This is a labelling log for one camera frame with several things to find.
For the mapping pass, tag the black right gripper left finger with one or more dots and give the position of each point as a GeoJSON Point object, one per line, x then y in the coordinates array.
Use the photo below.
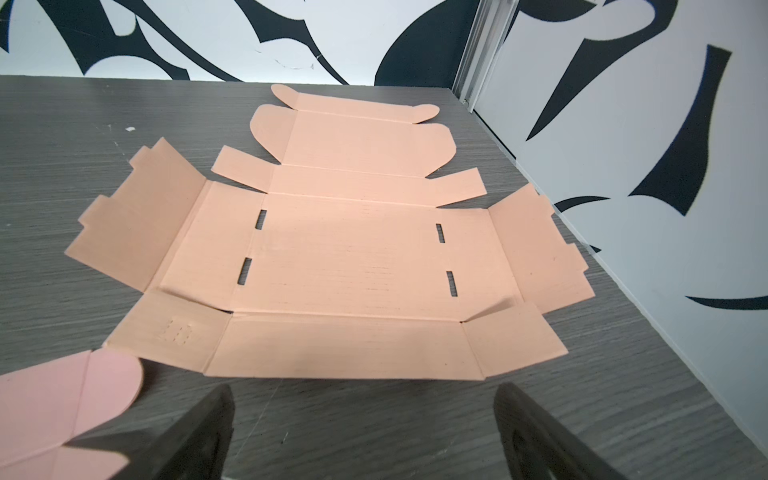
{"type": "Point", "coordinates": [194, 447]}

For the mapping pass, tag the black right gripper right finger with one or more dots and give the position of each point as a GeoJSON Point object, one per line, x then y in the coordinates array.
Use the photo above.
{"type": "Point", "coordinates": [538, 446]}

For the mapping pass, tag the pink cardboard box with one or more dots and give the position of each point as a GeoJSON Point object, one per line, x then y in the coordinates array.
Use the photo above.
{"type": "Point", "coordinates": [47, 405]}

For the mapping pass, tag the flat orange cardboard box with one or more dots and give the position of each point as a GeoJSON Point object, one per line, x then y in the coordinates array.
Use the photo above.
{"type": "Point", "coordinates": [346, 255]}

